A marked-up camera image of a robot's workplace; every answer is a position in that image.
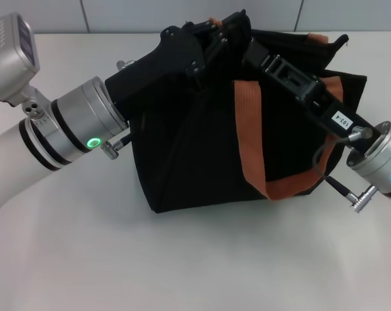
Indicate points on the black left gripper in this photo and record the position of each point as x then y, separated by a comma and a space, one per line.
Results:
156, 71

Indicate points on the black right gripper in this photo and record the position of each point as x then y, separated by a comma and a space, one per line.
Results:
325, 110

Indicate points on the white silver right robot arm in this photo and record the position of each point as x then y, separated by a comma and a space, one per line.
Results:
380, 158

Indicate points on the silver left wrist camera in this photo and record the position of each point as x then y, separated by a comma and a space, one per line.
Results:
14, 58

